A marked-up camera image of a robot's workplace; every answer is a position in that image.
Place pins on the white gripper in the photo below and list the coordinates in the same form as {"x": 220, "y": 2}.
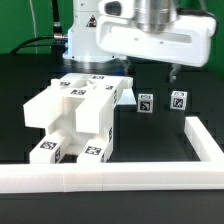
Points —
{"x": 156, "y": 30}

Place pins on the white chair back part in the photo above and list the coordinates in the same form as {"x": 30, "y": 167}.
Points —
{"x": 40, "y": 111}

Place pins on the white chair seat part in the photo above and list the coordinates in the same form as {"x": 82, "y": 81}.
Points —
{"x": 70, "y": 133}

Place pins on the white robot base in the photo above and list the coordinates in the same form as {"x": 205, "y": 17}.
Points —
{"x": 82, "y": 50}

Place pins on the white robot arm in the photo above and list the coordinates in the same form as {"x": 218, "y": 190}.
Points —
{"x": 157, "y": 30}

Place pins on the white L-shaped obstacle fence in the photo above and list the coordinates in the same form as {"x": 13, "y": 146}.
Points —
{"x": 206, "y": 173}

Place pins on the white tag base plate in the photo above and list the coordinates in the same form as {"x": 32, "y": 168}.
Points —
{"x": 127, "y": 97}

